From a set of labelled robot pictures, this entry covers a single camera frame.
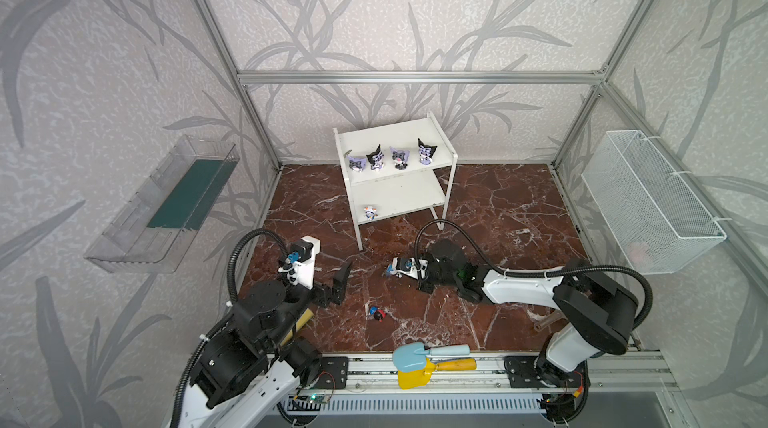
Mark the black-headed purple figurine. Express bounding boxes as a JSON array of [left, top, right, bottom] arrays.
[[366, 145, 385, 171]]

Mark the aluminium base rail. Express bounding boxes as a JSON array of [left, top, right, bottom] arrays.
[[179, 349, 679, 396]]

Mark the aluminium cage frame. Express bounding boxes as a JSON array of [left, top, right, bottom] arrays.
[[167, 0, 768, 369]]

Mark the brown plastic toy rake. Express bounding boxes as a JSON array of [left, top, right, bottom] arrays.
[[533, 310, 566, 332]]

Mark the white wire mesh basket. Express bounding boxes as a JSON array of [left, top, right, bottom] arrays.
[[582, 130, 727, 275]]

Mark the white two-tier metal shelf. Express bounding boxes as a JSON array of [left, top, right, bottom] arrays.
[[333, 113, 458, 250]]

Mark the black eared purple figurine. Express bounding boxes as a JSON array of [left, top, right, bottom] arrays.
[[346, 156, 368, 172]]

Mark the light blue toy shovel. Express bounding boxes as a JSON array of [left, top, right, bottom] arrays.
[[392, 342, 470, 373]]

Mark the green circuit board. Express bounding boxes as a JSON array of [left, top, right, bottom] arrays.
[[289, 392, 333, 411]]

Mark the purple pale figurine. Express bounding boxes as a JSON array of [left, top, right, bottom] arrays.
[[390, 147, 410, 170]]

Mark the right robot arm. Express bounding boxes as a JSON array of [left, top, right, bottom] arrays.
[[407, 219, 654, 387]]

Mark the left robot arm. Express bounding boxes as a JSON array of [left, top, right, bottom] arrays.
[[169, 228, 352, 427]]

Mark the clear plastic wall tray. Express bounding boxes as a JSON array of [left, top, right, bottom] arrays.
[[84, 135, 240, 274]]

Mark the black white red figurine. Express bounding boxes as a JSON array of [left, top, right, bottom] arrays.
[[417, 138, 438, 166]]

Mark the red capped blue figurine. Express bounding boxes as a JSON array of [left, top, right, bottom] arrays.
[[368, 306, 387, 321]]

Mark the yellow toy shovel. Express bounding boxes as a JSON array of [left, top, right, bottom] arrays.
[[398, 358, 477, 390]]

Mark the pink item in basket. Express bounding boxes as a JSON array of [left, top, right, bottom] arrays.
[[627, 241, 653, 270]]

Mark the pink white small figurine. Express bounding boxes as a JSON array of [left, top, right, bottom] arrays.
[[364, 206, 378, 221]]

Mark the yellow sponge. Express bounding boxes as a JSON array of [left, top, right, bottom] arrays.
[[280, 309, 314, 346]]

